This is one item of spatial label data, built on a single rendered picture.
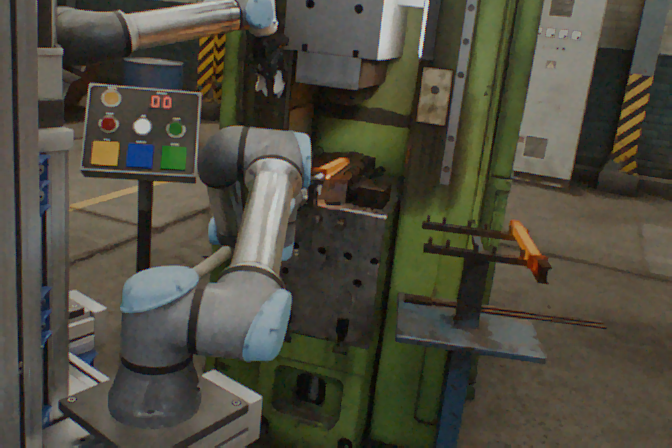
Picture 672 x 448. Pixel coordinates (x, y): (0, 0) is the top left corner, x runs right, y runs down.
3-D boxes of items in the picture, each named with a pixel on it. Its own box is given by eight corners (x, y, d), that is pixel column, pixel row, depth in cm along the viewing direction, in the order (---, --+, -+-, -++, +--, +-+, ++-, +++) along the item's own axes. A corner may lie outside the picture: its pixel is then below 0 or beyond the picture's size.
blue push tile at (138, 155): (151, 168, 198) (153, 144, 200) (126, 166, 197) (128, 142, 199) (151, 169, 200) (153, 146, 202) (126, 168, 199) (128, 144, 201)
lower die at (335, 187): (345, 203, 206) (348, 177, 204) (285, 193, 211) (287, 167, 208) (373, 177, 245) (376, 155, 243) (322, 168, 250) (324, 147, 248)
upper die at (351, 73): (357, 90, 197) (361, 58, 194) (295, 82, 201) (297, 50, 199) (385, 82, 236) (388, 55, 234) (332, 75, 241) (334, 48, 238)
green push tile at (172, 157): (185, 170, 200) (187, 147, 202) (160, 168, 198) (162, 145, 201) (185, 171, 202) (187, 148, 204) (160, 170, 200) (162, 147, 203)
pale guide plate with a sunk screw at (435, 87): (444, 125, 204) (452, 70, 200) (415, 121, 206) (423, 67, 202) (445, 125, 206) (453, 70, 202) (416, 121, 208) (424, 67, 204)
